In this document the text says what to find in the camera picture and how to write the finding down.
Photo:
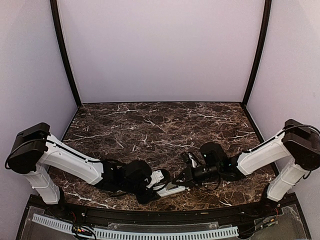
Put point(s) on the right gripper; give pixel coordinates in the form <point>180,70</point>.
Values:
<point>189,175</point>

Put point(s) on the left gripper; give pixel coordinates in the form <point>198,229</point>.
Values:
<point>148,197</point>

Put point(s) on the grey battery cover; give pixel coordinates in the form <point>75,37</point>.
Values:
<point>170,186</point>

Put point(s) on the white remote control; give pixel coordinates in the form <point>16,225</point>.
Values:
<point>163,190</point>

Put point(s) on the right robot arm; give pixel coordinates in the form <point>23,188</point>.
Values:
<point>296,141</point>

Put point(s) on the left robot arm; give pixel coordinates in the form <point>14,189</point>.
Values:
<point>36,147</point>

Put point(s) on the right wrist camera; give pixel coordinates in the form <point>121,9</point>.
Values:
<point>190,159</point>

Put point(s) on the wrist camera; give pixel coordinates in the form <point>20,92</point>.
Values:
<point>158,179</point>
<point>190,159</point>

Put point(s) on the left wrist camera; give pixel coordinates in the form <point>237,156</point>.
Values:
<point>158,179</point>

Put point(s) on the black front rail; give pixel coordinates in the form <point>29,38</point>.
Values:
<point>244,216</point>

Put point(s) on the white slotted cable duct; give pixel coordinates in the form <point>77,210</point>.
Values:
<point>121,231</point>

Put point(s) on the right black frame post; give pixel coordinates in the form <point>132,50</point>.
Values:
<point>258,52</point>

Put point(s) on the black frame post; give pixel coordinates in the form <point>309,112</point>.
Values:
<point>63,52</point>
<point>258,52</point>

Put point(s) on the left black frame post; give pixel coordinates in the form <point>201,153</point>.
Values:
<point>63,52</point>

